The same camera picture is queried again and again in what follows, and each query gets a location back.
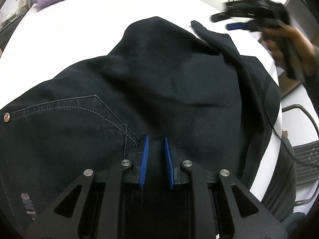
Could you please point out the white-sheeted bed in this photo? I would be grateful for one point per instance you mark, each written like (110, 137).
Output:
(87, 34)

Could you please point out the person's right hand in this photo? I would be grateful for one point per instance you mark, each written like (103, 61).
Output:
(299, 44)

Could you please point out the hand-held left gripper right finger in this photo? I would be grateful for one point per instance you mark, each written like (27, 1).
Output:
(168, 165)

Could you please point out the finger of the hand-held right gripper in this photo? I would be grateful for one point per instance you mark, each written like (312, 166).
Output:
(236, 26)
(236, 11)

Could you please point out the dark denim pants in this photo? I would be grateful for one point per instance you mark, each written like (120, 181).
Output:
(174, 79)

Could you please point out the person's right forearm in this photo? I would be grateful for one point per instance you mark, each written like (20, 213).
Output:
(315, 59)

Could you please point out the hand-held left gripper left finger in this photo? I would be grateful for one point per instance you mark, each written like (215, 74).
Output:
(144, 163)

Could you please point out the grey mesh office chair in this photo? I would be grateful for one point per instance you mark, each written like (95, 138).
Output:
(306, 161)

